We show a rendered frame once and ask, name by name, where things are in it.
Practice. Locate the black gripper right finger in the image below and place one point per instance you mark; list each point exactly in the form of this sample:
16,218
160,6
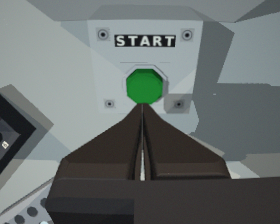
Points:
170,154

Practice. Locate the grey bench mat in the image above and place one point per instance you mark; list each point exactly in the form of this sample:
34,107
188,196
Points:
46,74

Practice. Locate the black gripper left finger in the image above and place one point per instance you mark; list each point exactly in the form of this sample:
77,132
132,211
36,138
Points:
112,153

